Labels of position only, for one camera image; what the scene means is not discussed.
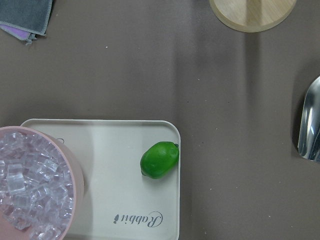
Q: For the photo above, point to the pile of clear ice cubes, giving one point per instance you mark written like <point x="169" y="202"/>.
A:
<point x="32" y="182"/>

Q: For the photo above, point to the metal ice scoop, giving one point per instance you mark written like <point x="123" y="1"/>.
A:
<point x="309" y="132"/>

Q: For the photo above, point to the pink bowl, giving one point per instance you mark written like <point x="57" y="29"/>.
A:
<point x="75" y="170"/>

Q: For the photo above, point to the green lime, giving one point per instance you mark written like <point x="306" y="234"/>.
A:
<point x="159" y="159"/>

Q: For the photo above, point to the cream serving tray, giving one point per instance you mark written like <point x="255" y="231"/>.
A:
<point x="119" y="202"/>

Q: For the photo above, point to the wooden mug tree stand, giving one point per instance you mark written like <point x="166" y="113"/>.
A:
<point x="252" y="16"/>

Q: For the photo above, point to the purple cloth underneath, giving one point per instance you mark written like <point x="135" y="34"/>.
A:
<point x="21" y="35"/>

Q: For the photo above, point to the grey folded cloth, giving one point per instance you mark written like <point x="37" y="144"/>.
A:
<point x="26" y="15"/>

